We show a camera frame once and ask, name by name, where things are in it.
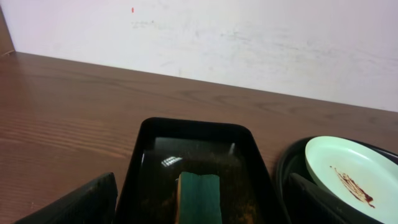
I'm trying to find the black round tray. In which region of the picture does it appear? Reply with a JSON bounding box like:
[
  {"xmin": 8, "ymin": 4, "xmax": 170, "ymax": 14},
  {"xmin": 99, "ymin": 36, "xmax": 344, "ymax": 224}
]
[{"xmin": 275, "ymin": 137, "xmax": 397, "ymax": 222}]

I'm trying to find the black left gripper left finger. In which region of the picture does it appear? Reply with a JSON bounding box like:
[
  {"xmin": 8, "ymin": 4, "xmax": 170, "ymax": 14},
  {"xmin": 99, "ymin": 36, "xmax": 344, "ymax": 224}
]
[{"xmin": 16, "ymin": 172, "xmax": 118, "ymax": 224}]

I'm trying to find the black rectangular water tray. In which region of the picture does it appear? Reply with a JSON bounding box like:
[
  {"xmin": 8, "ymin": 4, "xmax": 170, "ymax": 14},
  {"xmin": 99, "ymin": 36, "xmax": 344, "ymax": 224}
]
[{"xmin": 114, "ymin": 118, "xmax": 289, "ymax": 223}]

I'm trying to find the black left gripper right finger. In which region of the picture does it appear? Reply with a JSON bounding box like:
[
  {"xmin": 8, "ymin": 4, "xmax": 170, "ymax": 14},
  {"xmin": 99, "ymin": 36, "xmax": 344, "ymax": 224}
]
[{"xmin": 287, "ymin": 173, "xmax": 379, "ymax": 224}]

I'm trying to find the green and orange sponge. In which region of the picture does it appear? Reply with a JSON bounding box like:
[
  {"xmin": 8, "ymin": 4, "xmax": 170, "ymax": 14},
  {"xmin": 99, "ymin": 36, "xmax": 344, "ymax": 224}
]
[{"xmin": 175, "ymin": 172, "xmax": 223, "ymax": 224}]

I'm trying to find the mint plate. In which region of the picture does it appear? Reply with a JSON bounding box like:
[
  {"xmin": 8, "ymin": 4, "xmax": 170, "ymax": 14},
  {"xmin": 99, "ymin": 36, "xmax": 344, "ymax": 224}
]
[{"xmin": 305, "ymin": 136, "xmax": 397, "ymax": 223}]

